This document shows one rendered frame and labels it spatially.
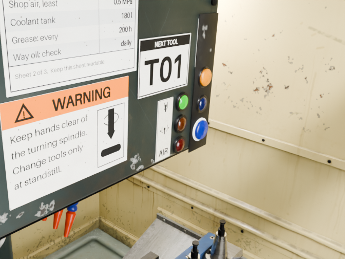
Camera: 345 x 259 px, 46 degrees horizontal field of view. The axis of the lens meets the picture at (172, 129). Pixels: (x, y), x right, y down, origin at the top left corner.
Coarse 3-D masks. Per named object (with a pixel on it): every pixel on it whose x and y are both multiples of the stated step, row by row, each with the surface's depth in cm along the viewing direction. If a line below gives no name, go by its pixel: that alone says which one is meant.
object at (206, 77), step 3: (204, 69) 57; (207, 69) 57; (204, 72) 57; (207, 72) 57; (210, 72) 58; (201, 75) 57; (204, 75) 57; (207, 75) 57; (210, 75) 58; (201, 78) 57; (204, 78) 57; (207, 78) 57; (210, 78) 58; (201, 81) 57; (204, 81) 57; (207, 81) 58; (201, 84) 57; (204, 84) 57; (207, 84) 58
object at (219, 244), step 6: (216, 234) 97; (216, 240) 97; (222, 240) 96; (216, 246) 97; (222, 246) 96; (210, 252) 99; (216, 252) 97; (222, 252) 97; (210, 258) 99; (216, 258) 97; (222, 258) 97
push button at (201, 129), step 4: (204, 120) 60; (200, 124) 59; (204, 124) 60; (196, 128) 59; (200, 128) 60; (204, 128) 60; (196, 132) 59; (200, 132) 60; (204, 132) 61; (196, 136) 60; (200, 136) 60; (204, 136) 61
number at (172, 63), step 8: (184, 48) 52; (160, 56) 49; (168, 56) 50; (176, 56) 52; (184, 56) 53; (160, 64) 49; (168, 64) 51; (176, 64) 52; (184, 64) 53; (160, 72) 50; (168, 72) 51; (176, 72) 52; (184, 72) 54; (160, 80) 50; (168, 80) 52; (176, 80) 53; (184, 80) 54
